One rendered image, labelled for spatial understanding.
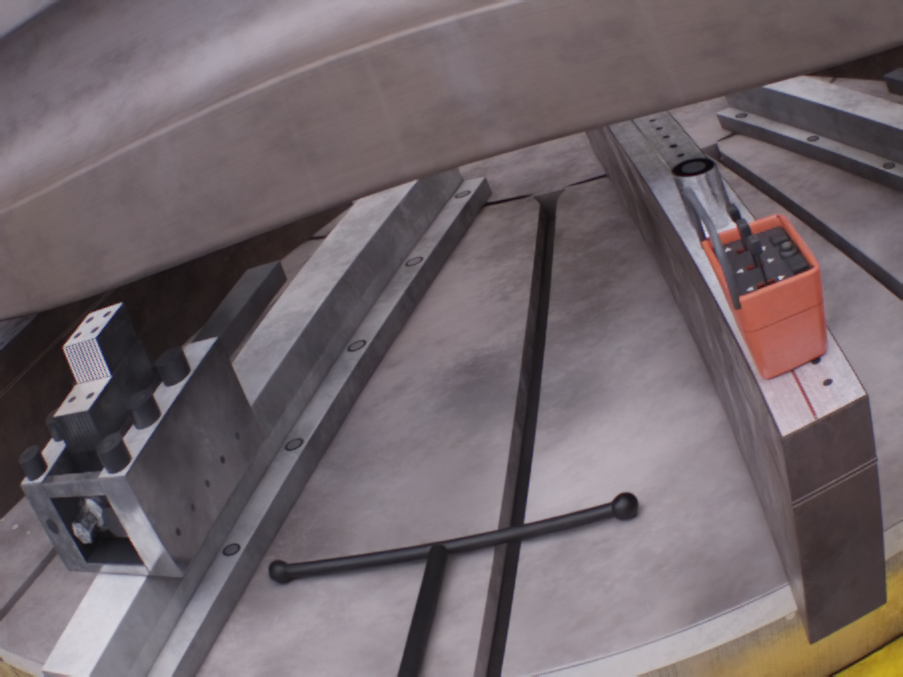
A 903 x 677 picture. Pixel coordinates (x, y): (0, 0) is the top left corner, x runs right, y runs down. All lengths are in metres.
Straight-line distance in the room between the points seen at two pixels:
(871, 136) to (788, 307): 1.55
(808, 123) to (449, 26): 1.46
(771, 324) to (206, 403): 1.11
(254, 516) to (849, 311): 1.19
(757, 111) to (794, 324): 1.96
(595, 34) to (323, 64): 0.43
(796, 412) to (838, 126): 1.73
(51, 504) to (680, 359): 1.23
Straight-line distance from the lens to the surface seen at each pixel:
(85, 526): 2.31
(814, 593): 1.68
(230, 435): 2.41
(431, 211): 3.41
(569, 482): 2.32
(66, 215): 2.43
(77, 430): 2.28
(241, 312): 2.73
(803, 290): 1.57
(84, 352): 2.32
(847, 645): 2.08
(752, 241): 1.57
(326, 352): 2.89
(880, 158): 3.08
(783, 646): 2.01
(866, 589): 1.72
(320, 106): 2.12
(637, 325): 2.71
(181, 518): 2.23
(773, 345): 1.60
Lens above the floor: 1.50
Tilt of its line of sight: 25 degrees down
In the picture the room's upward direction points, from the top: 22 degrees counter-clockwise
